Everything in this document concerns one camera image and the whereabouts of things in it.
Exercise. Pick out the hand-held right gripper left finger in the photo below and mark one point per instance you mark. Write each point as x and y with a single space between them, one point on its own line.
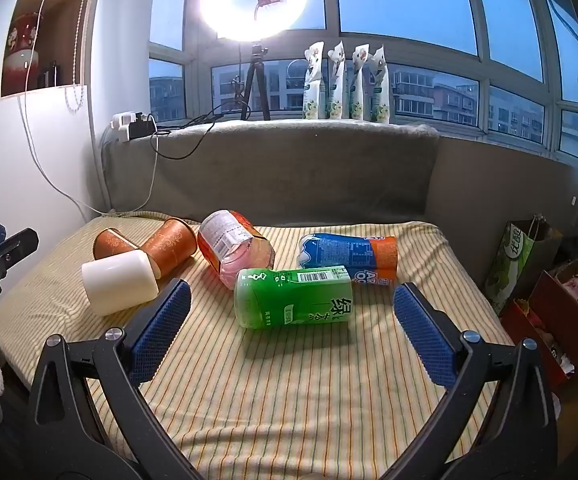
161 330

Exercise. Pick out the orange and pink cup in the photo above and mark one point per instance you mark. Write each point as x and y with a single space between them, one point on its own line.
231 247

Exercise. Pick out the phone holder clamp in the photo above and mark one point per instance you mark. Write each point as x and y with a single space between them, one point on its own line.
268 1

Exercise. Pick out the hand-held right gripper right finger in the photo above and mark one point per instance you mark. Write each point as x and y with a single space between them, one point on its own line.
425 336

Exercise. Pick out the green paper bag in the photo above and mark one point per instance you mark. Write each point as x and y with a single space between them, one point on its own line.
511 265

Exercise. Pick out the white charger plug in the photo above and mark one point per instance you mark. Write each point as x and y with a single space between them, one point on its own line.
123 121

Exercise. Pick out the black tripod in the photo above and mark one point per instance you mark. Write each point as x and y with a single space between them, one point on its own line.
256 80

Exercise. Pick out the blue and orange cup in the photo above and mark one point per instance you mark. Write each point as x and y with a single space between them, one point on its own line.
354 257

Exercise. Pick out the red and white vase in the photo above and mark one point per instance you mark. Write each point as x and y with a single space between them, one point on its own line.
23 55

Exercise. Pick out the red cardboard box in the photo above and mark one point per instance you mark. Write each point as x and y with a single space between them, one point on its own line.
559 320

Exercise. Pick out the grey upholstered headboard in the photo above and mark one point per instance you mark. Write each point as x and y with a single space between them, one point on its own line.
294 175

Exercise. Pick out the green label cup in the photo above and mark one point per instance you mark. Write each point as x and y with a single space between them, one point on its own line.
294 299

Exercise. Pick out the white cup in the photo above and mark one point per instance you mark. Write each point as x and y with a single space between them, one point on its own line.
119 282

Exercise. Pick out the window frame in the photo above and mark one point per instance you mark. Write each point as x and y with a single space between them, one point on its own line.
332 10

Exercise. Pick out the brown patterned paper cup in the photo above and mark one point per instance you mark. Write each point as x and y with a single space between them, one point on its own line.
114 244
170 249

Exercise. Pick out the wooden wall shelf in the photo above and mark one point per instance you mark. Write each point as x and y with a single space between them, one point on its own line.
69 25

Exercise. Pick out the black power strip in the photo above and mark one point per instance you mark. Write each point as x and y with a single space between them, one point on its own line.
141 129

